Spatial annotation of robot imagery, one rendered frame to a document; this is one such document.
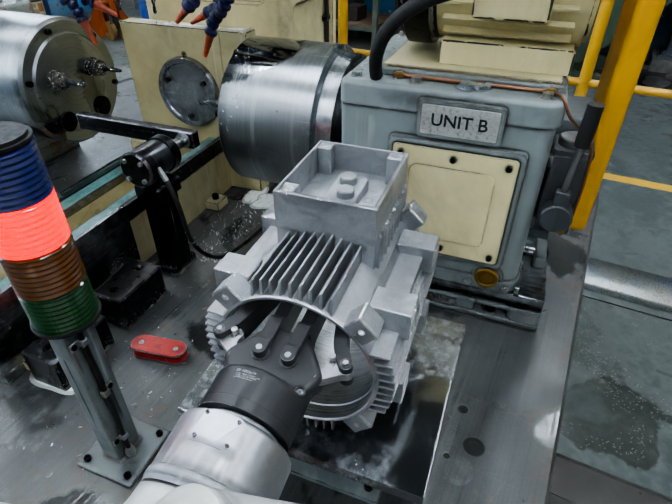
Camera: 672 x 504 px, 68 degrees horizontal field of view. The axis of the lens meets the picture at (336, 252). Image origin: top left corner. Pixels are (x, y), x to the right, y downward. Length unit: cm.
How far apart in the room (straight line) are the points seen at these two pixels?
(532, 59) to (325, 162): 32
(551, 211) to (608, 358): 139
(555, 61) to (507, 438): 48
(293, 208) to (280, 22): 72
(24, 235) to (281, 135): 44
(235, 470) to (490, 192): 50
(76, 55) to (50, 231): 78
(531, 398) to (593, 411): 113
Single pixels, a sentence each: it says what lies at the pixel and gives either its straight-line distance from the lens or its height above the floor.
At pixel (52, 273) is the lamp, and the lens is 49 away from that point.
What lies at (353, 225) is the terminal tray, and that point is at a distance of 44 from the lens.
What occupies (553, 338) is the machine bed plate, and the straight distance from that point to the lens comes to 86.
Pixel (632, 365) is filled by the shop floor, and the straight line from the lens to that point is 209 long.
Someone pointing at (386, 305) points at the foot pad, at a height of 107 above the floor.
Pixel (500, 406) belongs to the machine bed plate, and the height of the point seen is 80.
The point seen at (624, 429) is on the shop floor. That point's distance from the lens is 188.
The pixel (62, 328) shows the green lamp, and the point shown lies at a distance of 53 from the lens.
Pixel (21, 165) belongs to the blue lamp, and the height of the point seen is 120.
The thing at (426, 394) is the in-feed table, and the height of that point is 92.
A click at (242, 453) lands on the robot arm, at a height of 108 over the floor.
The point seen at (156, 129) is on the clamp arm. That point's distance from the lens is 95.
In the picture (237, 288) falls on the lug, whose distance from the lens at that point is 44.
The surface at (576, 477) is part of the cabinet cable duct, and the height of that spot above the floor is 3.
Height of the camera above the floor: 137
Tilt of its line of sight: 36 degrees down
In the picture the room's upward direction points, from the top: straight up
